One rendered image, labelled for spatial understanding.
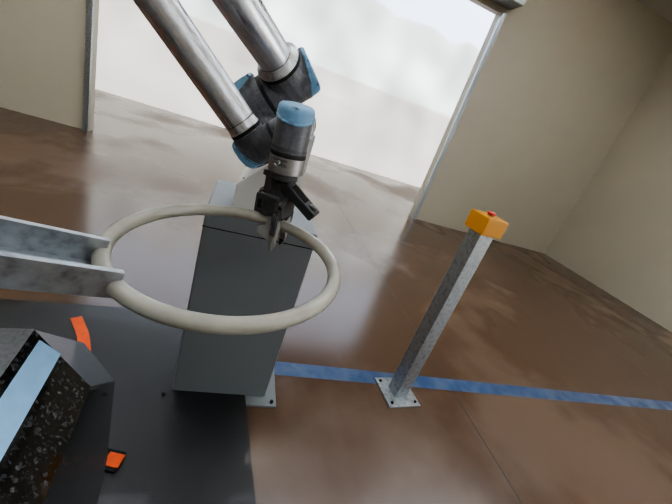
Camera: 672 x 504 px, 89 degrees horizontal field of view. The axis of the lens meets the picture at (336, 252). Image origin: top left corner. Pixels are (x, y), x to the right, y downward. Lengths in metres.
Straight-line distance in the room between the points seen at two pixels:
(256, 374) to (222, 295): 0.44
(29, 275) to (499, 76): 6.06
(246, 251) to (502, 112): 5.51
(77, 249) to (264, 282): 0.75
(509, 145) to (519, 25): 1.68
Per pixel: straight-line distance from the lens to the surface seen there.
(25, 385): 0.65
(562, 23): 6.78
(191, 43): 0.98
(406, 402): 2.05
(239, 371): 1.63
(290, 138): 0.86
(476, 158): 6.28
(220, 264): 1.31
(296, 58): 1.23
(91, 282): 0.64
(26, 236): 0.72
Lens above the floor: 1.29
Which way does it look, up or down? 22 degrees down
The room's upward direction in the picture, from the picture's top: 20 degrees clockwise
